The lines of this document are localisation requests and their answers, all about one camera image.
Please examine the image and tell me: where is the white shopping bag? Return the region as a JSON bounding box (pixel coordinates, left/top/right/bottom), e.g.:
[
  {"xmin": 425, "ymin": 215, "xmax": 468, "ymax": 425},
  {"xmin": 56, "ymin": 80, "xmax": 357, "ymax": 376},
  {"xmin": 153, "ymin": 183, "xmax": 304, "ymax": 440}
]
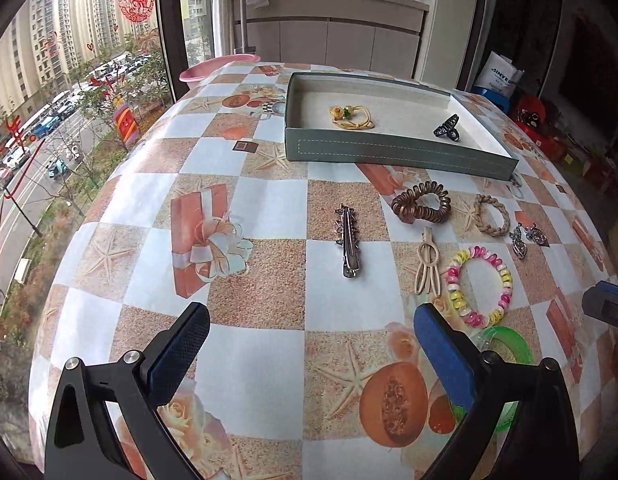
[{"xmin": 474, "ymin": 51, "xmax": 525, "ymax": 99}]

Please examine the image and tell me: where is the silver heart brooch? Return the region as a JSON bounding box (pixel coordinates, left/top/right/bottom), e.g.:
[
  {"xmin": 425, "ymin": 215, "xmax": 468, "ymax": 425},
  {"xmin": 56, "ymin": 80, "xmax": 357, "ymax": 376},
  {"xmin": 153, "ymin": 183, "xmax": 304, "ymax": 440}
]
[{"xmin": 525, "ymin": 223, "xmax": 550, "ymax": 247}]

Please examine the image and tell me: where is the blue plastic stool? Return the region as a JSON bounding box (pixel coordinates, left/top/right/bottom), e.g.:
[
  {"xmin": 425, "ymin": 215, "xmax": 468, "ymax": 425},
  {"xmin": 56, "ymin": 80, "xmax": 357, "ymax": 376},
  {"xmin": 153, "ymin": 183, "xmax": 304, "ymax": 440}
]
[{"xmin": 472, "ymin": 86, "xmax": 510, "ymax": 115}]

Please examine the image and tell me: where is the brown spiral hair tie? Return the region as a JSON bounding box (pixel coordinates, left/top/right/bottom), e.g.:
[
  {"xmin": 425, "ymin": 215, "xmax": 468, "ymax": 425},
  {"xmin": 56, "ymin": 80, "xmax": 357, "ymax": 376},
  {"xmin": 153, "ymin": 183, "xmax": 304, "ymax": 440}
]
[{"xmin": 390, "ymin": 180, "xmax": 453, "ymax": 226}]

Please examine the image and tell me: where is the white cabinet counter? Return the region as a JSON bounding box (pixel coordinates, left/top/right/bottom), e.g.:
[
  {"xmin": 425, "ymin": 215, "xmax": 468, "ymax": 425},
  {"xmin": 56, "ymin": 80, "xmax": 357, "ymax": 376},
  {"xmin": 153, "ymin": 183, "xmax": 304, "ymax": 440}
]
[{"xmin": 246, "ymin": 0, "xmax": 429, "ymax": 79}]

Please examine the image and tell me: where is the green translucent bangle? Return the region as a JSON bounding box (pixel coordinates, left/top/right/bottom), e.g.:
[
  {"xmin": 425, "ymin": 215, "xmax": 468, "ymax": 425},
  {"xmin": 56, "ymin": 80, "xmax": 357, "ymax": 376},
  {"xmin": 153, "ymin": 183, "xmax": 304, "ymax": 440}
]
[{"xmin": 449, "ymin": 325, "xmax": 534, "ymax": 434}]

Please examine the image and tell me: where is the yellow flower hair tie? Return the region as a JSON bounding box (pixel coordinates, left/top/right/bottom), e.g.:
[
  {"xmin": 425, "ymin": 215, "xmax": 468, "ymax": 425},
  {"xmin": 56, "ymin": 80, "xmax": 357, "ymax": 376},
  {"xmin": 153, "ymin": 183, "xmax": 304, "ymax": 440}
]
[{"xmin": 328, "ymin": 104, "xmax": 377, "ymax": 131}]

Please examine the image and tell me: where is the red plastic child chair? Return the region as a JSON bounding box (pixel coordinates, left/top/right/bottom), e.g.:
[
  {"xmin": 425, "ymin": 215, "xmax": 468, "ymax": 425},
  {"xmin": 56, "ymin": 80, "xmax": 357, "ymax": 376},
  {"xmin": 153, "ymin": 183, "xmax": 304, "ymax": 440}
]
[{"xmin": 510, "ymin": 94, "xmax": 566, "ymax": 162}]

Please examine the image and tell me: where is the pink yellow spiral bracelet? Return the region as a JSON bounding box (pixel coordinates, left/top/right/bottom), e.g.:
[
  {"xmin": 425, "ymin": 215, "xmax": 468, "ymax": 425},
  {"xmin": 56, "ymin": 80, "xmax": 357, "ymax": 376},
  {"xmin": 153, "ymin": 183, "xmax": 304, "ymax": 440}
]
[{"xmin": 444, "ymin": 245, "xmax": 515, "ymax": 328}]

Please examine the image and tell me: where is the green shallow tray box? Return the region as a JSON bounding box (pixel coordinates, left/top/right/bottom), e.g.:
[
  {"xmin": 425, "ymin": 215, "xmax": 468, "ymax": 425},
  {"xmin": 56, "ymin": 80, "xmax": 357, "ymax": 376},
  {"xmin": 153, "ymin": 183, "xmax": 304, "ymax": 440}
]
[{"xmin": 284, "ymin": 73, "xmax": 518, "ymax": 180}]

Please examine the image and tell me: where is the black claw hair clip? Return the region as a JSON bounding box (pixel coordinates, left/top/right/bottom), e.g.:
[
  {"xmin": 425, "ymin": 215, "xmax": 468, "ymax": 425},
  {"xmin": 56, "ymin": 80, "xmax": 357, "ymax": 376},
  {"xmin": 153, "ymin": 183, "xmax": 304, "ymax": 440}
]
[{"xmin": 434, "ymin": 114, "xmax": 460, "ymax": 142}]

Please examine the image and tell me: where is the silver barrette hair clip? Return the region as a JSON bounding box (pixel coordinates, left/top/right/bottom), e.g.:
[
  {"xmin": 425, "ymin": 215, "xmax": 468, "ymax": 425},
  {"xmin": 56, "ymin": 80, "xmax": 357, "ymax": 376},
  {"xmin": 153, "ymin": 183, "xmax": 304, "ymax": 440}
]
[{"xmin": 335, "ymin": 204, "xmax": 361, "ymax": 278}]

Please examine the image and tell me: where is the checkered printed tablecloth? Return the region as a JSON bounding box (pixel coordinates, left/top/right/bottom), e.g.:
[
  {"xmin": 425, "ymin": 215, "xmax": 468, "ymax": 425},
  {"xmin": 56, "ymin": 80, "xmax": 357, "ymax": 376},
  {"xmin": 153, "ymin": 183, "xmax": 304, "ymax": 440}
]
[{"xmin": 28, "ymin": 63, "xmax": 618, "ymax": 479}]

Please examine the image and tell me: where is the pink plastic basin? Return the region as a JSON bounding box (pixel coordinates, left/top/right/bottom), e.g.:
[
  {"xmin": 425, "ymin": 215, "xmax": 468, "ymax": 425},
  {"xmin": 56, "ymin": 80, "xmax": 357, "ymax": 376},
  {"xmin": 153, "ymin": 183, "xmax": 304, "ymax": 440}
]
[{"xmin": 179, "ymin": 53, "xmax": 260, "ymax": 89}]

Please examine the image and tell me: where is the silver heart pendant charm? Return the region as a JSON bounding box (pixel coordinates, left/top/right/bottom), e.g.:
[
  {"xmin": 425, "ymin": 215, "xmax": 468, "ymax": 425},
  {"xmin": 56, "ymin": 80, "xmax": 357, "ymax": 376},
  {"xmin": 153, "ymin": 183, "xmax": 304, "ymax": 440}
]
[{"xmin": 510, "ymin": 223, "xmax": 527, "ymax": 260}]

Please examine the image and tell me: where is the beige hair clip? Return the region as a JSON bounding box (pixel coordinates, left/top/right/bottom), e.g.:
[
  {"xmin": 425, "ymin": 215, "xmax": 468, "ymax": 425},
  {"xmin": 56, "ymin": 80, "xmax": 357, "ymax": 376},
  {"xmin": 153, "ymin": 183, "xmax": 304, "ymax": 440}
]
[{"xmin": 414, "ymin": 228, "xmax": 441, "ymax": 298}]

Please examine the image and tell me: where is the brown braided bracelet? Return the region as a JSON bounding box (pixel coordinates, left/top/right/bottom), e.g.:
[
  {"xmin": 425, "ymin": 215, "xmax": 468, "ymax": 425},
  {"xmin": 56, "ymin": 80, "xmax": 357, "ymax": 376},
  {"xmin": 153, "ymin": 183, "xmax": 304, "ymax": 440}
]
[{"xmin": 471, "ymin": 193, "xmax": 512, "ymax": 239}]

